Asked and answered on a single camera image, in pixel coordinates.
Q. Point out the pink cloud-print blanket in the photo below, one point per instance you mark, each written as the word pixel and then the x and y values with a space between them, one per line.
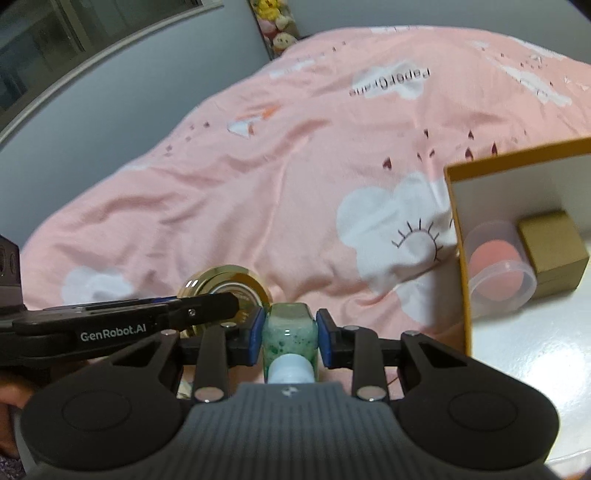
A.
pixel 277 161

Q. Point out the clear container with pink sponge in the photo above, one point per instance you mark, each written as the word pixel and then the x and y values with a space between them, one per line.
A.
pixel 494 263

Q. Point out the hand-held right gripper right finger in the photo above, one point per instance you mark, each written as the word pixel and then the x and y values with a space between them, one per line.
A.
pixel 324 337

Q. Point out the yellow cardboard box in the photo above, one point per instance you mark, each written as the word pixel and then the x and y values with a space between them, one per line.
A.
pixel 508 194

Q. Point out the yellow plush toy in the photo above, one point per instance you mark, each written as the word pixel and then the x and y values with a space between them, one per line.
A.
pixel 265 7

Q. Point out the round gold-rimmed jar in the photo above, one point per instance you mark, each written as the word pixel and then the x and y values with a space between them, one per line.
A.
pixel 221 277

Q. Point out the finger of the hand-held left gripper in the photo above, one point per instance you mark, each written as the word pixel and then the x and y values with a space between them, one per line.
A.
pixel 207 309

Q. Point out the green speckled bottle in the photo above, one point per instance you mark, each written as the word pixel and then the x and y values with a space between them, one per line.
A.
pixel 288 334

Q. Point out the pink plush toy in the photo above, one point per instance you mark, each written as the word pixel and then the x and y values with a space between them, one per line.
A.
pixel 272 25

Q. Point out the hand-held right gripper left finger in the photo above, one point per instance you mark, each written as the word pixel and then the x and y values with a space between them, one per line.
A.
pixel 256 334

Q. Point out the small gold box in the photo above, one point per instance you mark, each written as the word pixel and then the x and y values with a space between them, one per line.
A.
pixel 554 249

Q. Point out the grey-framed window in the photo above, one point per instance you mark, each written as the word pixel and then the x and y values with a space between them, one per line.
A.
pixel 46 46

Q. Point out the person's left forearm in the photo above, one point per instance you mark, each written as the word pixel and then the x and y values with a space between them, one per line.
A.
pixel 11 392

